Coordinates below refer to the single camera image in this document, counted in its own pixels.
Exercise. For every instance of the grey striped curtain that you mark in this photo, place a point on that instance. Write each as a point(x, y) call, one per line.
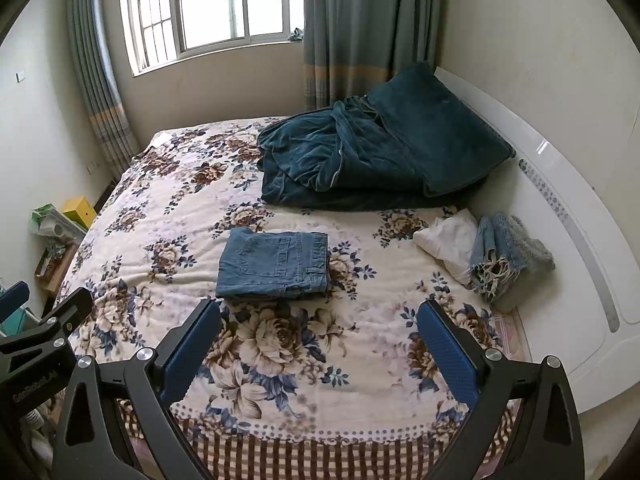
point(370, 25)
point(97, 85)

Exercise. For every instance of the white headboard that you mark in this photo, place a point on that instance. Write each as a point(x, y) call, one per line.
point(560, 200)

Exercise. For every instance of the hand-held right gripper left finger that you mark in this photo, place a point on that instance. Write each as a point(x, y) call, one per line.
point(187, 355)

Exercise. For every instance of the dark teal pillow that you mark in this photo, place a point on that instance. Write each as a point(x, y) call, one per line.
point(435, 130)

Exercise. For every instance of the green rack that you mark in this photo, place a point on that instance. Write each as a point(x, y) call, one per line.
point(15, 322)

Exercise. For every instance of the yellow box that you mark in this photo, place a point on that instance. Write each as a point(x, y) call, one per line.
point(80, 210)

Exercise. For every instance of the frayed denim garment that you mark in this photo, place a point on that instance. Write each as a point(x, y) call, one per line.
point(492, 255)

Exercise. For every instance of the window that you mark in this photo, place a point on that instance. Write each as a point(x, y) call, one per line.
point(210, 5)

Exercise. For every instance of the white wall socket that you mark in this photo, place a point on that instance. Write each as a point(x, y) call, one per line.
point(93, 167)
point(20, 76)

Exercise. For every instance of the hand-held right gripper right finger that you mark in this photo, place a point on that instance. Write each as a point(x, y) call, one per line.
point(450, 355)

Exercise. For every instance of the dark teal quilt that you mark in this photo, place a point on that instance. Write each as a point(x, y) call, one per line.
point(320, 160)

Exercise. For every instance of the white cloth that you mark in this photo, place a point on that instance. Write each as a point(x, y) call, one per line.
point(447, 240)

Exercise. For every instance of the wooden box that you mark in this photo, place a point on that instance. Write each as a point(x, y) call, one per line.
point(52, 267)

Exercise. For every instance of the grey knitted cloth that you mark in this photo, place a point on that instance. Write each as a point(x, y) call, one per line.
point(535, 255)

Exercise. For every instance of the floral printed blanket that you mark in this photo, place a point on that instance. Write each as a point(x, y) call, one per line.
point(300, 350)

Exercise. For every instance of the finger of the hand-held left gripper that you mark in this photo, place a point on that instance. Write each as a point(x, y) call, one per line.
point(12, 297)
point(70, 307)

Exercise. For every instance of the blue denim pants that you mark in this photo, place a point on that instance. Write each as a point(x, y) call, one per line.
point(272, 262)

